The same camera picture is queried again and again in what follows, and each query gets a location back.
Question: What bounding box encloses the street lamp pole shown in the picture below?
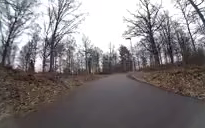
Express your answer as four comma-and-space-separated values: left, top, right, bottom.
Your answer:
124, 36, 136, 73

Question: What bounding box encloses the grey asphalt path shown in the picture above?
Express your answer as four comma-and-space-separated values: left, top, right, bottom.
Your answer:
0, 72, 205, 128

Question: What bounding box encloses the wood of bare trees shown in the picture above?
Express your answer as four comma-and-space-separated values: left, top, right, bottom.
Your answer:
0, 0, 205, 75

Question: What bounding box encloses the leaf-strewn earth bank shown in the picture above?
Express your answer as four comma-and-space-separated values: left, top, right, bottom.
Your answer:
127, 63, 205, 102
0, 63, 108, 122

